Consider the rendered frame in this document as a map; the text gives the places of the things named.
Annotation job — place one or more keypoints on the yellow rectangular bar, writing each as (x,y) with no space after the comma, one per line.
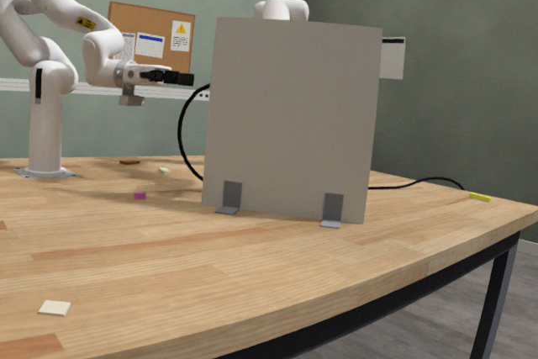
(480,197)

